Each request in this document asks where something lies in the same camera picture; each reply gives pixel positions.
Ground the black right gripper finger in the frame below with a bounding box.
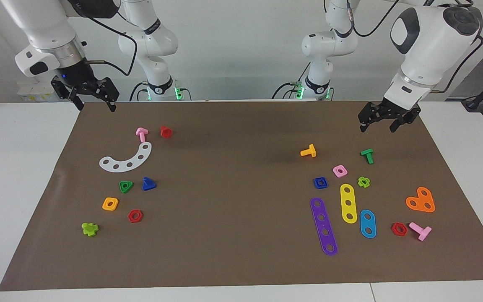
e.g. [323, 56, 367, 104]
[102, 89, 119, 112]
[69, 89, 84, 111]

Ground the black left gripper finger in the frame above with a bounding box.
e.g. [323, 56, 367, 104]
[359, 112, 377, 133]
[389, 115, 410, 133]

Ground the white box with yellow labels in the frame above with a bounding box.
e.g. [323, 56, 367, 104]
[17, 82, 64, 102]

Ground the white curved perforated plate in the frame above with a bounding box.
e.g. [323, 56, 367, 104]
[99, 142, 153, 173]

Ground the yellow three-hole strip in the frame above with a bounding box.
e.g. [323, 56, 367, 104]
[340, 183, 358, 224]

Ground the orange heart-shaped plate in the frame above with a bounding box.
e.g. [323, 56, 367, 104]
[405, 187, 436, 213]

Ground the purple four-hole strip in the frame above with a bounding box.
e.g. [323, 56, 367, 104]
[310, 197, 338, 256]

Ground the blue two-hole strip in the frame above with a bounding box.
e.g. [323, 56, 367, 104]
[359, 209, 377, 239]

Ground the brown table mat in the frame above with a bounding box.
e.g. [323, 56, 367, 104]
[0, 100, 483, 291]

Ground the black right base cable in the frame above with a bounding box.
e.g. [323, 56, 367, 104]
[129, 81, 148, 102]

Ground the black base cable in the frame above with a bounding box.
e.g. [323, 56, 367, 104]
[272, 63, 311, 100]
[129, 81, 148, 102]

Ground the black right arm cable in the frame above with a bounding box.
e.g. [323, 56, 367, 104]
[82, 8, 138, 77]

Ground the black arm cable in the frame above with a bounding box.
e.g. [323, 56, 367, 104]
[82, 8, 138, 77]
[344, 0, 483, 94]

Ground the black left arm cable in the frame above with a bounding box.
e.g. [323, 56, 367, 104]
[344, 0, 483, 94]

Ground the black left base cable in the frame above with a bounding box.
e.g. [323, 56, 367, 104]
[272, 63, 311, 100]

